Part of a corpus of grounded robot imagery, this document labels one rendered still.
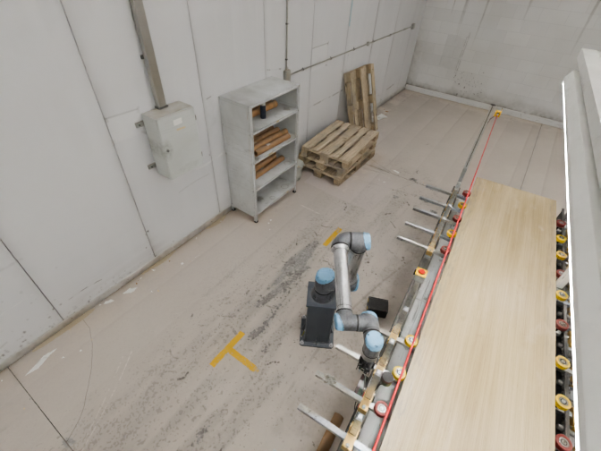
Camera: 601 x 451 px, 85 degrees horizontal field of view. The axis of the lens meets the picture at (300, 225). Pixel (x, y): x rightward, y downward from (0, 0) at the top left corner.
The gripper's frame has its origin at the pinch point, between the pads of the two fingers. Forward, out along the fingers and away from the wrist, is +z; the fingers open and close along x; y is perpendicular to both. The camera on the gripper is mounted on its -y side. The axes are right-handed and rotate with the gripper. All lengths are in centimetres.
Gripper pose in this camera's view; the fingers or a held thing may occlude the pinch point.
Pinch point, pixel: (364, 369)
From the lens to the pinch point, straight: 210.3
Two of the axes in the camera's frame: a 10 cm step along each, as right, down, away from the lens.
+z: -0.4, 7.5, 6.6
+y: -5.2, 5.5, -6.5
